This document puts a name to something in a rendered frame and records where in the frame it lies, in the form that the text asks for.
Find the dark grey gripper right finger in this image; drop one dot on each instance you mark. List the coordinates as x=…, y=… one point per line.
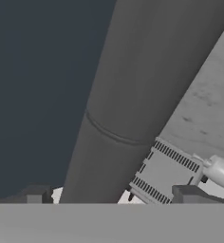
x=188, y=195

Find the dark grey cylindrical column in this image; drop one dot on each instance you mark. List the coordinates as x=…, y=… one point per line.
x=133, y=95

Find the white rounded bottle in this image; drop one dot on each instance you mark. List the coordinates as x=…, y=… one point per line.
x=221, y=172

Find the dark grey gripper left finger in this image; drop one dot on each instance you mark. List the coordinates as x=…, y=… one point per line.
x=34, y=195

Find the grey box with black slots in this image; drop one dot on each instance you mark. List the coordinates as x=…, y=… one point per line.
x=167, y=167

